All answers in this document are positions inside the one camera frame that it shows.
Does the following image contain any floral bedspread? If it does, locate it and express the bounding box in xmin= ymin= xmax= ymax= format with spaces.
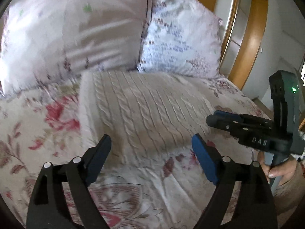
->
xmin=1 ymin=77 xmax=265 ymax=228

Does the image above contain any floral tree print pillow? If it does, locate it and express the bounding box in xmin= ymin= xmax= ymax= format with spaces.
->
xmin=137 ymin=0 xmax=222 ymax=79

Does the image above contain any pale pink pillow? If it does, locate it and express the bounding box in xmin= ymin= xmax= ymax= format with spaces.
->
xmin=1 ymin=0 xmax=150 ymax=96

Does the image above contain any wooden headboard frame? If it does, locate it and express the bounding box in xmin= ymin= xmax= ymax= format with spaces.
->
xmin=198 ymin=0 xmax=268 ymax=90

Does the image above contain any person's right hand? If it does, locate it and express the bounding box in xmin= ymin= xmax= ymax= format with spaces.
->
xmin=258 ymin=152 xmax=297 ymax=185

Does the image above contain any cream cable-knit sweater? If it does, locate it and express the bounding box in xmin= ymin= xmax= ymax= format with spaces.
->
xmin=79 ymin=71 xmax=213 ymax=169

